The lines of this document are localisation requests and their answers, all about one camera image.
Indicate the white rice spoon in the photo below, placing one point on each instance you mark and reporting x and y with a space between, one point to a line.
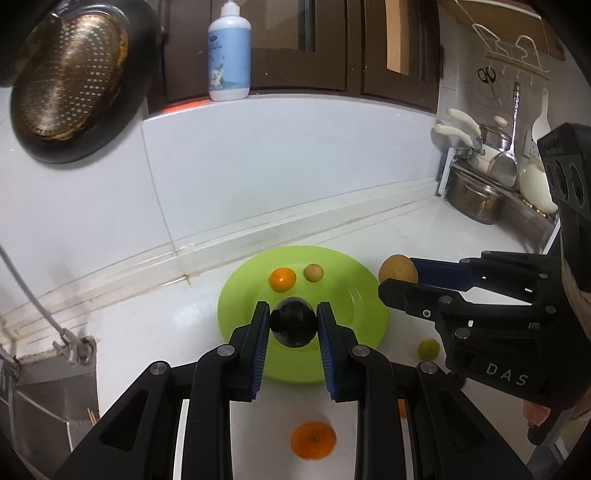
541 124

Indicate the black frying pan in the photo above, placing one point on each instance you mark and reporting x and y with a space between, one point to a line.
120 110

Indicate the white blue pump bottle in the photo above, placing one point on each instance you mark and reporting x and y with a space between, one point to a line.
229 55

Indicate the large steel pot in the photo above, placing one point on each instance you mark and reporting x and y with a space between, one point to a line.
471 198

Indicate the small orange mandarin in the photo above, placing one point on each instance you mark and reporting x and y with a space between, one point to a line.
313 441
282 279

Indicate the tan round longan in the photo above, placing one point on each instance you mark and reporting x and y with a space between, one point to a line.
313 272
396 268

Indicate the small green lime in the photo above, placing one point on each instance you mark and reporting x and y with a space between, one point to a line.
428 349

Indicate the steel sink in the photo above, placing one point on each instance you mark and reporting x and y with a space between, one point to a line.
51 397

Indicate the black scissors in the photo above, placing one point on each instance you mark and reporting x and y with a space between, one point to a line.
488 76

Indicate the dark wooden window frame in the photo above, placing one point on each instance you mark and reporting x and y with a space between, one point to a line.
351 50

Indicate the metal ladle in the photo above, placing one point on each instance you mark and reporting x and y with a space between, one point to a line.
504 168

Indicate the grey gooseneck faucet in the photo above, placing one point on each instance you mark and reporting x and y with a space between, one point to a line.
32 300

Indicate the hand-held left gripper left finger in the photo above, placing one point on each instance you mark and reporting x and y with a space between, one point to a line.
261 341

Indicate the white wall socket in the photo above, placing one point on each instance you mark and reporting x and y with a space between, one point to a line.
531 145

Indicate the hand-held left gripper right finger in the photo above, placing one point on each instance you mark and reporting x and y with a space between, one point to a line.
327 344

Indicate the white ceramic jar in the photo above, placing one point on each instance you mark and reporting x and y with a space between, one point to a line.
535 184

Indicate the person's right hand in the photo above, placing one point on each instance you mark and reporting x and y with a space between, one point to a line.
535 412

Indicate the green plastic plate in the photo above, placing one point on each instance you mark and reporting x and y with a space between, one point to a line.
353 295

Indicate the metal dish rack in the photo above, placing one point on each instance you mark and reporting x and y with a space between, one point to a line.
531 221

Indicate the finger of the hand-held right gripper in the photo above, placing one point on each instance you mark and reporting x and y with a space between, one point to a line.
415 300
438 273

